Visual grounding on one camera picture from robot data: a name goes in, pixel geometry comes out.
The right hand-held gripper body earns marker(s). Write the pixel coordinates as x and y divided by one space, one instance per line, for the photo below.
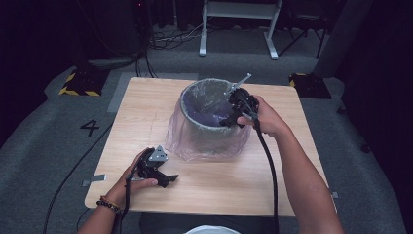
243 102

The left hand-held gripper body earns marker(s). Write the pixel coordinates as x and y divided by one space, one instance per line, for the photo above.
152 162

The green plastic bin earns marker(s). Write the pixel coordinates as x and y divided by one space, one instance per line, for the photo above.
203 135

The purple plastic bag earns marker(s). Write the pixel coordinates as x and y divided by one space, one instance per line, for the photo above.
177 136

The person's right hand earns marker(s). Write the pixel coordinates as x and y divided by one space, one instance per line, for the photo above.
269 118

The person's left hand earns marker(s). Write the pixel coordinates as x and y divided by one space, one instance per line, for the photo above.
130 187

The person's dark trousers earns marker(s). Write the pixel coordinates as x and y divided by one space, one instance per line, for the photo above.
162 224

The grey tape strip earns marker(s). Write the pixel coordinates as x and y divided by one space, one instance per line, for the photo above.
334 195
95 179

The person's white shirt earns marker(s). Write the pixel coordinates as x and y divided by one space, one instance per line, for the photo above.
212 230

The black yellow striped base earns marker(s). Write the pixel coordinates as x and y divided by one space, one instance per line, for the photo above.
310 86
85 83

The black tripod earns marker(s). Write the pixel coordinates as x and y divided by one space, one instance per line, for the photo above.
302 35

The grey pillar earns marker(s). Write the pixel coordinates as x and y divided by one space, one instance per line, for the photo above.
341 39

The white metal stand frame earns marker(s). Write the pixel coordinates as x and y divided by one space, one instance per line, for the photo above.
240 9

